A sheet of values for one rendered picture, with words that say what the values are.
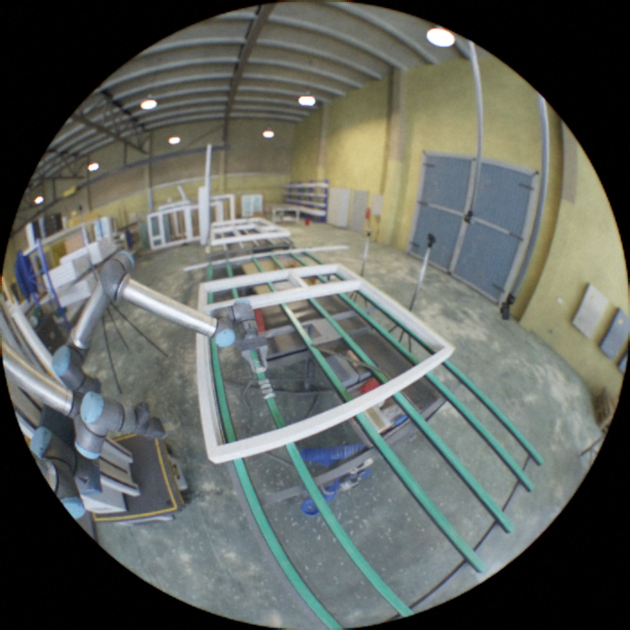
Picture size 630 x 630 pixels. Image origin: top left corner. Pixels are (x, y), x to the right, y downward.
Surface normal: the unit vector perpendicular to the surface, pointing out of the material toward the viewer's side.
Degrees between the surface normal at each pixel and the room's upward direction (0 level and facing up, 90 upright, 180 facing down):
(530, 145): 90
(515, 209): 90
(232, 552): 0
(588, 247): 90
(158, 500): 0
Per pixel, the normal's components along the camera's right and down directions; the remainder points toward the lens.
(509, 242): -0.89, 0.20
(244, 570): 0.07, -0.82
